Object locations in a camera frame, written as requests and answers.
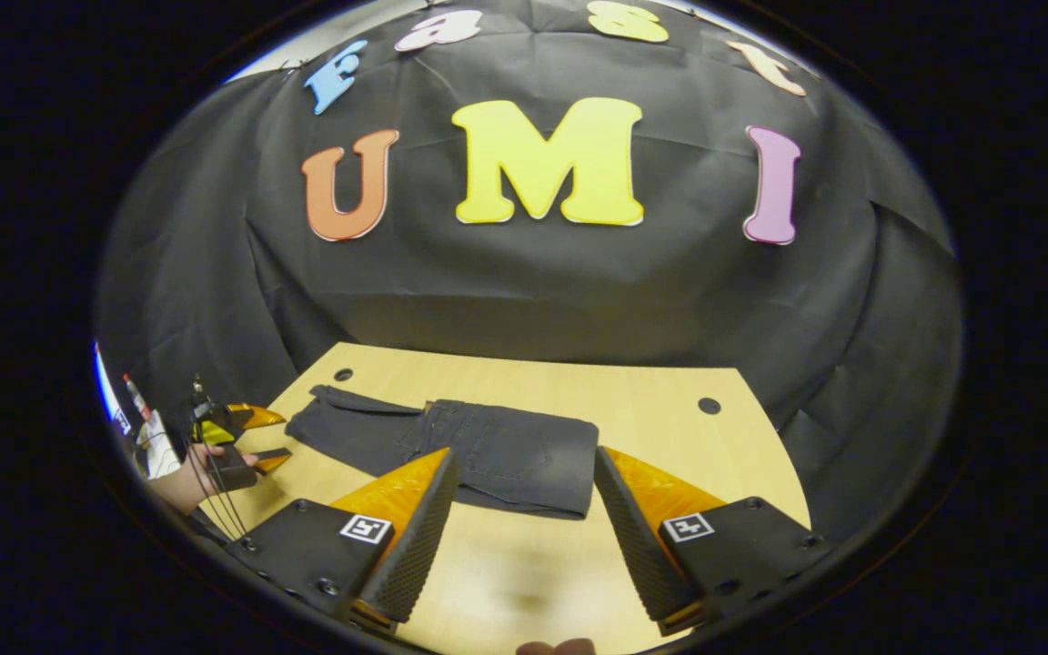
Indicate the black backdrop cloth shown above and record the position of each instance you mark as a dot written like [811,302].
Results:
[533,291]

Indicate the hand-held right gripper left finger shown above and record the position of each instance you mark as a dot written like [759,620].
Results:
[415,546]

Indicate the red and white tube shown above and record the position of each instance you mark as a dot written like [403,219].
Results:
[136,396]

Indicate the dark grey jeans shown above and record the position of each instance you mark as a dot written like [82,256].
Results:
[506,455]

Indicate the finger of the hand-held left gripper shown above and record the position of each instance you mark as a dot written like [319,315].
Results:
[274,460]
[258,417]

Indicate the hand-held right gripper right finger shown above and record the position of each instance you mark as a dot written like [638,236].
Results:
[642,546]

